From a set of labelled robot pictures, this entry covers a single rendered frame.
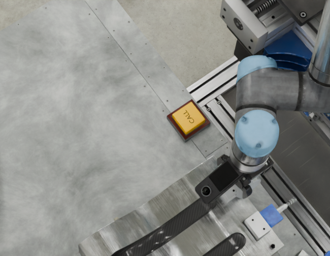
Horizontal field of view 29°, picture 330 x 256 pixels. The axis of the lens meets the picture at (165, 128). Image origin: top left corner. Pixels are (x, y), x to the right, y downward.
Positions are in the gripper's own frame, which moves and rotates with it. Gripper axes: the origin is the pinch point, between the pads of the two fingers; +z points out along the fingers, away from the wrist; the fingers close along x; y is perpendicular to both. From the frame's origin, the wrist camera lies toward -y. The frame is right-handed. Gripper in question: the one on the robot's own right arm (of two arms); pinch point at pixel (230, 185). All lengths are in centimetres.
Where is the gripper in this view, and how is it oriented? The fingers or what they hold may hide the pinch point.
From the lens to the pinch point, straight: 145.5
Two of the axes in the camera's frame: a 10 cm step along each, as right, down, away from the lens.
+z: 0.0, 3.4, 9.4
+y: 8.1, -5.5, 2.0
